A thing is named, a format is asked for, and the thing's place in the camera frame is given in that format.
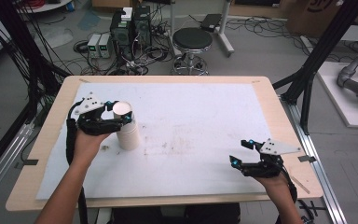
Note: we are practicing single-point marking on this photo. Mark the black metal frame stand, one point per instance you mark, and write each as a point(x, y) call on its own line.
point(320, 49)
point(28, 62)

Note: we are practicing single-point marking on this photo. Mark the person's right hand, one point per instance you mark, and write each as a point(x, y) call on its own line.
point(273, 185)

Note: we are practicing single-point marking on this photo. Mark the black computer tower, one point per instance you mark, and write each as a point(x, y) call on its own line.
point(121, 37)
point(143, 28)

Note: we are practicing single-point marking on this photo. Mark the small white box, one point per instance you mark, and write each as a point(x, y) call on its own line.
point(126, 14)

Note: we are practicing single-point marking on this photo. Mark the aluminium rail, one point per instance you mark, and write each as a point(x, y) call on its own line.
point(320, 174)
point(9, 155)

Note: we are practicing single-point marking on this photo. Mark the large cardboard box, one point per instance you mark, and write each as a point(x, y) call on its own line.
point(310, 15)

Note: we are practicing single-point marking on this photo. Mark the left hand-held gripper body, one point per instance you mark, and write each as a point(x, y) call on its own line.
point(96, 124)

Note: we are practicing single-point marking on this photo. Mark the white table mat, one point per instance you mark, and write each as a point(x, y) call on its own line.
point(183, 140)

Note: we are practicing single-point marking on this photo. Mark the flat black box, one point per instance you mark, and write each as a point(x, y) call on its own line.
point(211, 21)

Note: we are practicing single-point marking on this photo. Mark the black tape piece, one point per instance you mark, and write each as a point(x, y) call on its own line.
point(307, 158)
point(30, 162)

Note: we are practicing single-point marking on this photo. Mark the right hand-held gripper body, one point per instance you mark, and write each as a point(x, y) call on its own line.
point(267, 166)

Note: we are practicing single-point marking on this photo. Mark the person's left hand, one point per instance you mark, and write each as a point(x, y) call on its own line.
point(87, 146)

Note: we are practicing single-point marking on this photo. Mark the white floor board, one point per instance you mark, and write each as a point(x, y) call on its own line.
point(341, 102)

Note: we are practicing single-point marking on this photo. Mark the thin wooden stick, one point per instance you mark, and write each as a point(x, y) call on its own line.
point(300, 185)

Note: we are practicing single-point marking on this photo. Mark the white power supply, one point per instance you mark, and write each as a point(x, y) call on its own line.
point(105, 45)
point(93, 45)

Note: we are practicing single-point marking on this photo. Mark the black round stool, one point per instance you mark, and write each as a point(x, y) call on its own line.
point(192, 39)

